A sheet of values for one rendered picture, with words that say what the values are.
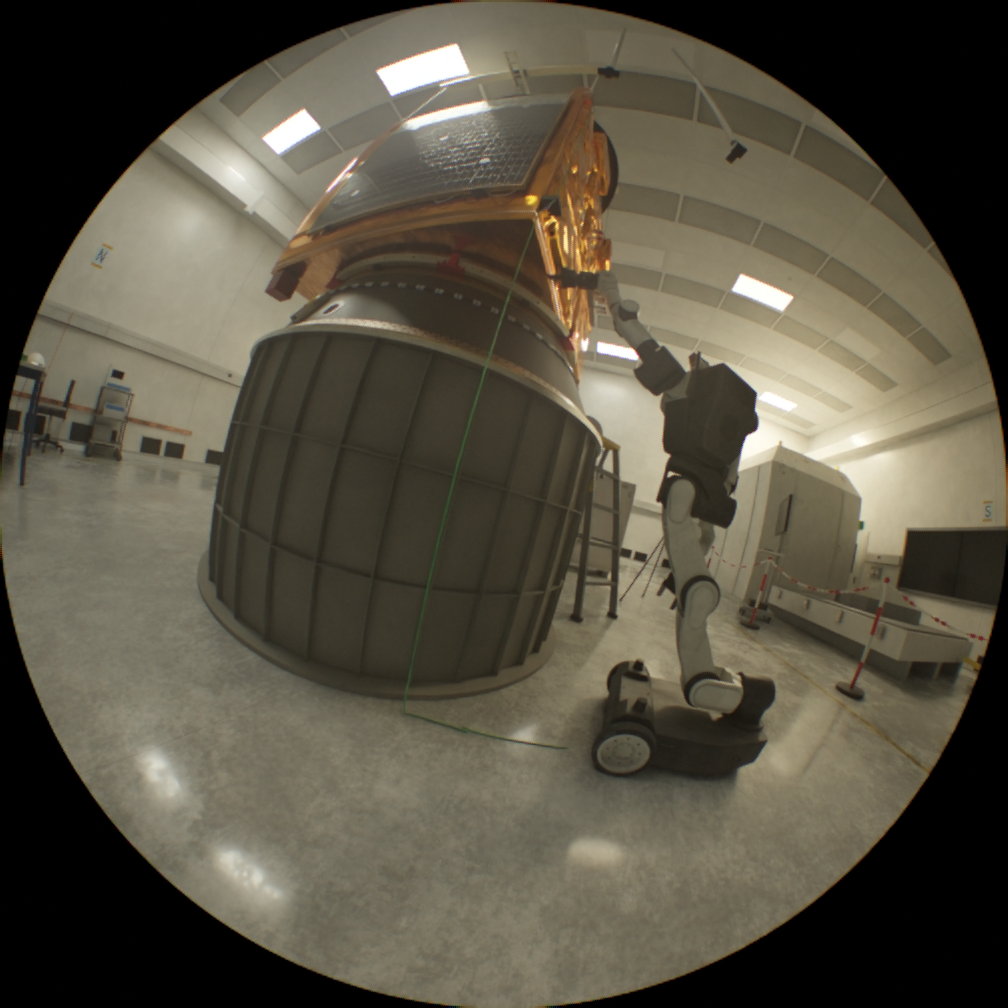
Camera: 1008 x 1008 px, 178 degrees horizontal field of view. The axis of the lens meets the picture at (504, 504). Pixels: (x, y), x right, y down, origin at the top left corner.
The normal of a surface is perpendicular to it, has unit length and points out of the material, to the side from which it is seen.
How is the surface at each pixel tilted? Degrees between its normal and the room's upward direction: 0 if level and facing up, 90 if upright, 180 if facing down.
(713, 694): 90
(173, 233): 90
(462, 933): 0
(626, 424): 90
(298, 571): 90
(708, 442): 108
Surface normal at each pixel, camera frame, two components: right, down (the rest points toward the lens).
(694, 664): -0.36, -0.09
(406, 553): 0.37, 0.11
